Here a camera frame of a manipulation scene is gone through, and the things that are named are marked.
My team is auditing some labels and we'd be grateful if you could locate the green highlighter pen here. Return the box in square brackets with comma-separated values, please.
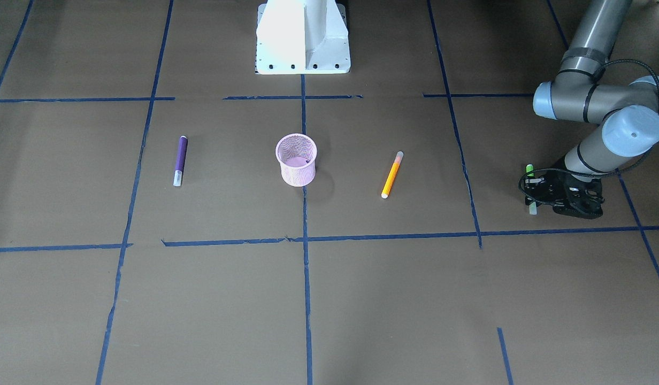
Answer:
[524, 164, 538, 216]

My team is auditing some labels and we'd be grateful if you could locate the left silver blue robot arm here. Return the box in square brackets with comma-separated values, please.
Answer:
[518, 1, 659, 219]

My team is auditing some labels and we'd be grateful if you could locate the purple highlighter pen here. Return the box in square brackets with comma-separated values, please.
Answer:
[173, 135, 188, 187]

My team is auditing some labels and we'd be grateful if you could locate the orange highlighter pen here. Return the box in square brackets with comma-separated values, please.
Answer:
[380, 151, 404, 199]

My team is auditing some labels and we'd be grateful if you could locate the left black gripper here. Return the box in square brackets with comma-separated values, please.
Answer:
[524, 171, 604, 219]

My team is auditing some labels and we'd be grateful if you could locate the white pedestal column base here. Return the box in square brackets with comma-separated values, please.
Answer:
[255, 1, 351, 75]

